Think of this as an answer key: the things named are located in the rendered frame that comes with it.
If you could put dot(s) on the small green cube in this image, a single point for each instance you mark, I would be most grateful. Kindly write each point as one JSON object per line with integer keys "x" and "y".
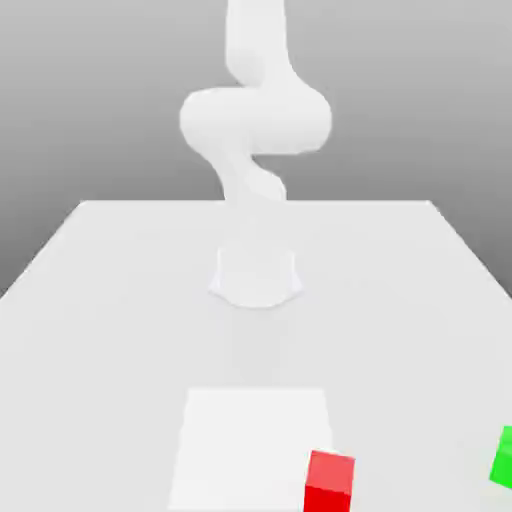
{"x": 503, "y": 458}

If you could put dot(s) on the small red cube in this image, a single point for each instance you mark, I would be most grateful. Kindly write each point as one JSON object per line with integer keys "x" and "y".
{"x": 328, "y": 480}

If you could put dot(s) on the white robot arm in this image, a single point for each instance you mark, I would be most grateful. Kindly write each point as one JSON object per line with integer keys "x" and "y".
{"x": 256, "y": 120}

